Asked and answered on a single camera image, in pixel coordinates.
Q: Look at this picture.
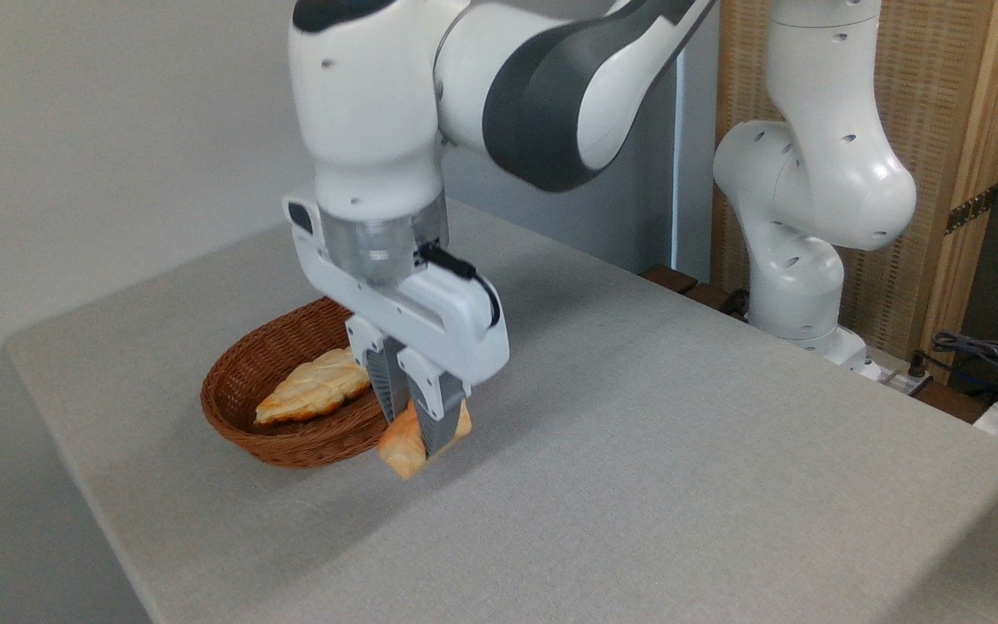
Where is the wooden folding screen panel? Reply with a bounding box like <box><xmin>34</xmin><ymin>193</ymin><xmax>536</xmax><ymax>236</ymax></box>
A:
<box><xmin>711</xmin><ymin>0</ymin><xmax>998</xmax><ymax>383</ymax></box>

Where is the grey partition board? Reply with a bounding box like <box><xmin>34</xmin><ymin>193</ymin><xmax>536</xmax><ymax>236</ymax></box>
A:
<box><xmin>440</xmin><ymin>52</ymin><xmax>683</xmax><ymax>275</ymax></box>

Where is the round golden bread bun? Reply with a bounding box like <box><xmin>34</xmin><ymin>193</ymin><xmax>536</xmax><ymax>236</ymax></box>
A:
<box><xmin>376</xmin><ymin>397</ymin><xmax>474</xmax><ymax>481</ymax></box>

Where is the black and blue cable bundle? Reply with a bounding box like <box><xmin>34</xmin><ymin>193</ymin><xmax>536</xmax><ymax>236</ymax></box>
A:
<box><xmin>930</xmin><ymin>330</ymin><xmax>998</xmax><ymax>408</ymax></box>

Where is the metal screen hinge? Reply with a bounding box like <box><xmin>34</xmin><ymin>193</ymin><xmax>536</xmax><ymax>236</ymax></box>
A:
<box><xmin>944</xmin><ymin>185</ymin><xmax>998</xmax><ymax>236</ymax></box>

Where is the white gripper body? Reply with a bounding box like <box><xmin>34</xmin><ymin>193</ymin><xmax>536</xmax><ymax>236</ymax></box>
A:
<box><xmin>282</xmin><ymin>194</ymin><xmax>511</xmax><ymax>389</ymax></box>

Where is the white partition post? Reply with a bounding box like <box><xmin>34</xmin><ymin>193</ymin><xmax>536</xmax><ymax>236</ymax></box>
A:
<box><xmin>672</xmin><ymin>0</ymin><xmax>722</xmax><ymax>283</ymax></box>

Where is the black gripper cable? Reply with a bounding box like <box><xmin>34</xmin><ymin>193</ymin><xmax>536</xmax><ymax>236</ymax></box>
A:
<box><xmin>418</xmin><ymin>244</ymin><xmax>502</xmax><ymax>331</ymax></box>

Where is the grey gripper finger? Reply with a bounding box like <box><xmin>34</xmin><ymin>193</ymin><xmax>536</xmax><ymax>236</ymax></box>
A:
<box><xmin>345</xmin><ymin>314</ymin><xmax>414</xmax><ymax>426</ymax></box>
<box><xmin>395</xmin><ymin>345</ymin><xmax>470</xmax><ymax>459</ymax></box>

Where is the brown woven wicker basket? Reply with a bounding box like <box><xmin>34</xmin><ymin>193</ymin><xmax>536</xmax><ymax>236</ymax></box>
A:
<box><xmin>200</xmin><ymin>296</ymin><xmax>397</xmax><ymax>471</ymax></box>

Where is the leaf-shaped flat bread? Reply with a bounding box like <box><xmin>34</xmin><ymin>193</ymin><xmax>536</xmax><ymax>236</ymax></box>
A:
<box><xmin>254</xmin><ymin>347</ymin><xmax>373</xmax><ymax>426</ymax></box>

